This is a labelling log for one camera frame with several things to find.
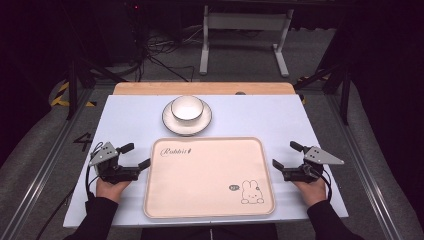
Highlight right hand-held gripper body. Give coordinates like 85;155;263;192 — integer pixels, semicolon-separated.
282;145;345;184

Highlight aluminium rail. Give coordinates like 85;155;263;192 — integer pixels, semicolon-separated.
324;94;405;240
0;87;96;240

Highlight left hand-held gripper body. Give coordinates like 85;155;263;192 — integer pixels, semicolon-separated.
89;141;141;185

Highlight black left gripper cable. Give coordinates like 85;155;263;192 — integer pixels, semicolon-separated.
84;141;105;201

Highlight black floor cables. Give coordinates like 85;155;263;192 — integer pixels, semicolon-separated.
132;24;196;83

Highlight white bowl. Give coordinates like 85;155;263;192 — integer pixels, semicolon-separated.
170;95;205;123

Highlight black tripod stand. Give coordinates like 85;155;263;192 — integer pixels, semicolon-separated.
65;54;128;122
293;61;352;127

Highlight white metal table frame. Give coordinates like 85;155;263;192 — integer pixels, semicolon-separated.
198;4;295;79

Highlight person's left hand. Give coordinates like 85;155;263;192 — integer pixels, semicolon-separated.
95;179;132;204

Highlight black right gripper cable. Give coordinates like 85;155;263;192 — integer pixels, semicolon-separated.
319;167;333;203

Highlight person's right hand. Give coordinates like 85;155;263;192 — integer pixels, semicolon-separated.
292;177;328;208

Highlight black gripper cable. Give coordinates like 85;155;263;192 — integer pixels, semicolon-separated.
84;141;105;201
319;167;333;203

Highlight white dark-rimmed plate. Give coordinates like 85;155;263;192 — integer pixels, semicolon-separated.
161;98;213;137

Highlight beige rabbit print tray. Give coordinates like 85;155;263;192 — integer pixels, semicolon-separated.
142;136;277;220

